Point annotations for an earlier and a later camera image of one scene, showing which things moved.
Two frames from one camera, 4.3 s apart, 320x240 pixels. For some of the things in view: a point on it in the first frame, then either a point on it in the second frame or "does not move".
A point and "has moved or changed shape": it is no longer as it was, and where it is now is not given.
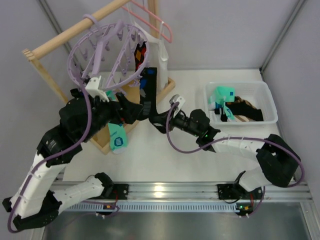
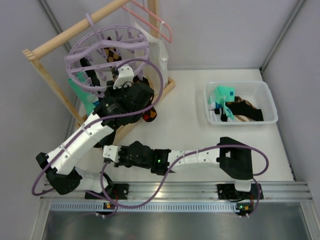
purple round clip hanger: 115,53 does not move
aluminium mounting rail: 208,191 does not move
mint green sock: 225,94 does not move
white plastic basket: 257,93 does not move
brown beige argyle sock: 239,118 does not move
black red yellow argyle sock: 139,54 -> 151,115
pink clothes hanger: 169,40 does not move
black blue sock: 77,93 -> 94,79
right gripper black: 166,119 -> 121,156
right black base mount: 227,191 does not move
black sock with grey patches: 148,98 -> 113,124
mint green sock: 117,136 has moved or changed shape
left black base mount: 120,191 does not move
